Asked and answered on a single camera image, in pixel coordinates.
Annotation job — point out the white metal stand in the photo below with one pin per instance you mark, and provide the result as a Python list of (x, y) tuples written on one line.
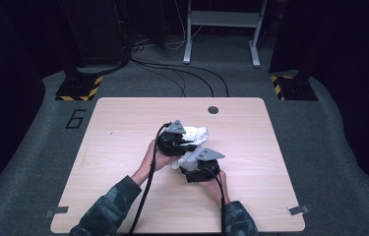
[(224, 19)]

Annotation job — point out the dark curtain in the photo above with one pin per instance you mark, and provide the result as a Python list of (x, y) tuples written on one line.
[(346, 36), (5, 82)]

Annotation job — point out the grey tape strip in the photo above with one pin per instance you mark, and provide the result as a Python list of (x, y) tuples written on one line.
[(298, 210), (56, 211)]

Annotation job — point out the person's left hand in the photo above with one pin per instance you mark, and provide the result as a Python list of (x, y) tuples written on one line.
[(162, 162)]

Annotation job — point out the person's right hand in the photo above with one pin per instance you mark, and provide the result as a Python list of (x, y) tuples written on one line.
[(213, 188)]

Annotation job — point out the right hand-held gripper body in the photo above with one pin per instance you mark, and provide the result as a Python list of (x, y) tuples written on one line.
[(205, 172)]

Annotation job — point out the dark cabinet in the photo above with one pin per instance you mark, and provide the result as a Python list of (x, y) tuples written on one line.
[(96, 29)]

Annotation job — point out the black striped stand base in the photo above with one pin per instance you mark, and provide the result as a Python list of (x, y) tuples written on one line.
[(295, 88), (78, 88)]

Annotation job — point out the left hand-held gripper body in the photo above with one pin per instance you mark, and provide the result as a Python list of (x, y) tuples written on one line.
[(172, 144)]

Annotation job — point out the white patterned cloth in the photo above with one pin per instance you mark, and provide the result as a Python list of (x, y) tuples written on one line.
[(196, 134)]

